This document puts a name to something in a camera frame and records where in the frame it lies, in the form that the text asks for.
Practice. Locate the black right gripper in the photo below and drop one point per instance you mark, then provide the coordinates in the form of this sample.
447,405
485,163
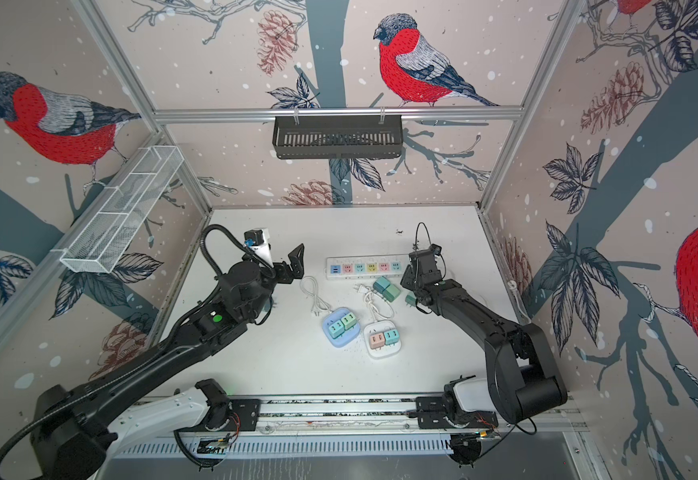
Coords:
409,275

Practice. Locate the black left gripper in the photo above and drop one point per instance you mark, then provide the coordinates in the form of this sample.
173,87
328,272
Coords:
287,276

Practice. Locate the green charger plug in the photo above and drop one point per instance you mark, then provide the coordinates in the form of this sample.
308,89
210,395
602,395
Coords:
349,320
391,293
411,300

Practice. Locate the pink charger plug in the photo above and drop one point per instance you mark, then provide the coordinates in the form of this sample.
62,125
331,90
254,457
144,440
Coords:
376,340

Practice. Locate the light teal charger plug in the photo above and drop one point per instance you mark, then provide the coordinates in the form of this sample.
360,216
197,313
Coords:
336,329

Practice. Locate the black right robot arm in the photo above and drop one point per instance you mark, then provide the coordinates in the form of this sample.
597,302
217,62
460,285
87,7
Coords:
523,378

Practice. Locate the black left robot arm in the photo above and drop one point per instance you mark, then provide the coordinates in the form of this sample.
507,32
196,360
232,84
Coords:
73,431

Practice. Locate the dark teal charger plug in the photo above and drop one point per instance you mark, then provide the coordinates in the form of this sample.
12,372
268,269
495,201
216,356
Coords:
381,284

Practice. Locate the white multicolour power strip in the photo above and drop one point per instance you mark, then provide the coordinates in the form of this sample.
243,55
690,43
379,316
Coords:
365,267

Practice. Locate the white square socket cube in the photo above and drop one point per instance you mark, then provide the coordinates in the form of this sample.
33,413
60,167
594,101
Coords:
387,350

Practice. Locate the blue square socket cube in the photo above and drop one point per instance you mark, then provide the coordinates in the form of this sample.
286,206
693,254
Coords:
348,336

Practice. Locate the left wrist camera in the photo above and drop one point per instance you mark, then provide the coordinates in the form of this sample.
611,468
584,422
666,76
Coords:
258,241

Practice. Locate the black wire basket shelf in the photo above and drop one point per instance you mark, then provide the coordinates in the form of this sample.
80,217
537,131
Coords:
338,137

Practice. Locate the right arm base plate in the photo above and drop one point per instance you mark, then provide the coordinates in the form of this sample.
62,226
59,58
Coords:
441,412

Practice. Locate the aluminium front rail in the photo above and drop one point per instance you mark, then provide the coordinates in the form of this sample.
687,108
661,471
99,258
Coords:
381,413

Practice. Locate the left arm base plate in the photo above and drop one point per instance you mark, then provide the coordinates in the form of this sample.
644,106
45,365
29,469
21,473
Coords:
235,415

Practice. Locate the white wire mesh shelf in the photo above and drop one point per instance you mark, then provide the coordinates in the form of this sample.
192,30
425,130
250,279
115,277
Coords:
106,237

